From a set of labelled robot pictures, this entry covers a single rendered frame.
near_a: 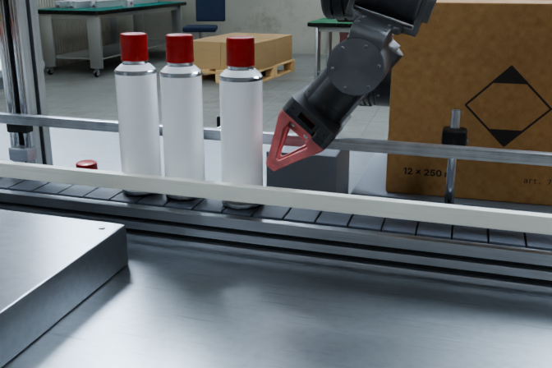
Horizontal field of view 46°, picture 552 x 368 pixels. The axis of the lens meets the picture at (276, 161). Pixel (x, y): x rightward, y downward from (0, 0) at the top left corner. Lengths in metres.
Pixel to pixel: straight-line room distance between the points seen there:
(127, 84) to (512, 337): 0.51
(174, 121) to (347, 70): 0.25
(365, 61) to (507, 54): 0.31
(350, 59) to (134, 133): 0.31
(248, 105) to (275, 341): 0.28
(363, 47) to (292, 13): 9.07
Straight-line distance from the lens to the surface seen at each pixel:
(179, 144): 0.80
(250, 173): 0.78
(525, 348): 0.65
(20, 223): 0.80
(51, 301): 0.67
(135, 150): 0.83
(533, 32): 0.91
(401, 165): 0.94
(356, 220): 0.76
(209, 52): 7.17
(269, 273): 0.74
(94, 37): 7.74
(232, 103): 0.76
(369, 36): 0.64
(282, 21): 9.75
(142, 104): 0.82
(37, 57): 1.11
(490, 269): 0.73
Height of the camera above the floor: 1.16
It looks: 16 degrees down
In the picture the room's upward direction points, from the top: straight up
